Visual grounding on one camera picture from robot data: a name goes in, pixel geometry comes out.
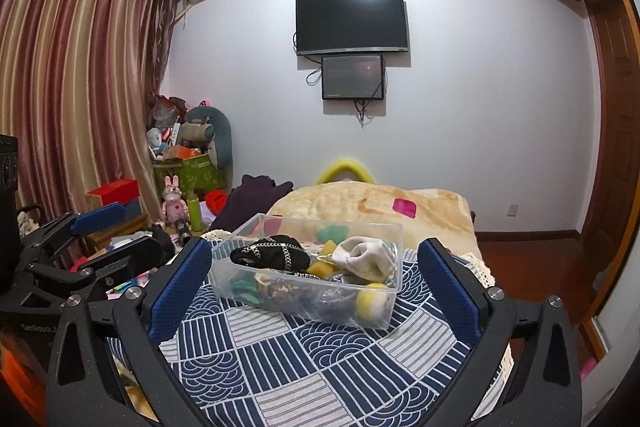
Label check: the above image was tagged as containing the yellow round plush doll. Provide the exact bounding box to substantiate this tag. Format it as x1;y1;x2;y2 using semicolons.
355;283;392;320

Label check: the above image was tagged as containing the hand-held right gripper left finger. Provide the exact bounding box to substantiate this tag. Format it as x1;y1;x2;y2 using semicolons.
45;237;213;427

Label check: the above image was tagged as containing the pile of toys and bags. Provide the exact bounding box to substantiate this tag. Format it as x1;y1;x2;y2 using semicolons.
145;94;211;160

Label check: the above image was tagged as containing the blue patterned cloth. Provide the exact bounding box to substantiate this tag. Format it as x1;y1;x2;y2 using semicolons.
102;232;511;427

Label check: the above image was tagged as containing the green bottle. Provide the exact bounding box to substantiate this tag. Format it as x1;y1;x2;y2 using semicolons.
186;194;206;233

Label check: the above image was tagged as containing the green cardboard box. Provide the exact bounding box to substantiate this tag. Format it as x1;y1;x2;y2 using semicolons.
152;154;228;200

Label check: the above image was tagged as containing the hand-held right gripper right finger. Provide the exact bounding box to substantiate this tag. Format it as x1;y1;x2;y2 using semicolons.
417;237;583;427

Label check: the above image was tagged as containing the clear plastic storage box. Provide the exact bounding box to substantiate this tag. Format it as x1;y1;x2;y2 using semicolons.
207;213;405;330

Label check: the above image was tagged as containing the dark purple garment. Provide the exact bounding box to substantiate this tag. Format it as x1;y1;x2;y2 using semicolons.
207;174;295;233

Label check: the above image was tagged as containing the yellow sponge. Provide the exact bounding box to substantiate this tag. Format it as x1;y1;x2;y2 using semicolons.
306;242;346;280

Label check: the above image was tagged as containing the red box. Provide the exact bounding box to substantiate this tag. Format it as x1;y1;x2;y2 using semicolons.
86;178;141;208

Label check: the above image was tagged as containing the pile of papers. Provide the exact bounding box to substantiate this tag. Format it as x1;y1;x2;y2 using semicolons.
100;229;153;253

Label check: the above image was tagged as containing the floral cloth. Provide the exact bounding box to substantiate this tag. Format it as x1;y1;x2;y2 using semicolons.
255;274;296;303

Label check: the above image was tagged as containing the striped brown curtain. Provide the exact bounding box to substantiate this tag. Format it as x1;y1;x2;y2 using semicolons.
0;0;183;233

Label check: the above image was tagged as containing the wooden door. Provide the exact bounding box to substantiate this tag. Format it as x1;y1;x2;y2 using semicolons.
580;0;636;323

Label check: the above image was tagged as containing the black knit cloth with chain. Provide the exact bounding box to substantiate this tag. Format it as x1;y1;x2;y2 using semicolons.
230;234;313;275

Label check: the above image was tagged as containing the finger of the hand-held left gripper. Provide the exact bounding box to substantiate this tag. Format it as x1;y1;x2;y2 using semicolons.
20;202;128;258
30;234;164;289

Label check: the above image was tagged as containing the cream blanket with coloured patches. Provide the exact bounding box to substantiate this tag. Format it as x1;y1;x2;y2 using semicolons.
265;184;476;258

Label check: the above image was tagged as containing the wall television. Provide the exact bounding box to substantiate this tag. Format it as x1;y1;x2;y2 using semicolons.
295;0;412;56

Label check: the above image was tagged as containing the red cloth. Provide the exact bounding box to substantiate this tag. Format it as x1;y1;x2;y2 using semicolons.
206;189;230;215

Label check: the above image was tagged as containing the pink rabbit figure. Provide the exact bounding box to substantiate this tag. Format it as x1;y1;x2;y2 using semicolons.
161;175;187;228

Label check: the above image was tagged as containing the small wall monitor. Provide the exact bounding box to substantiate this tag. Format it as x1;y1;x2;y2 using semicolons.
321;54;385;101

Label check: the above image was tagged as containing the yellow plush cushion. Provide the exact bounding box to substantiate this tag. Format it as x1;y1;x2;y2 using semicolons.
316;159;376;185

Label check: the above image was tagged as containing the white cloth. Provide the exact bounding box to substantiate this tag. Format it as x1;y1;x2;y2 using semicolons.
330;236;398;284

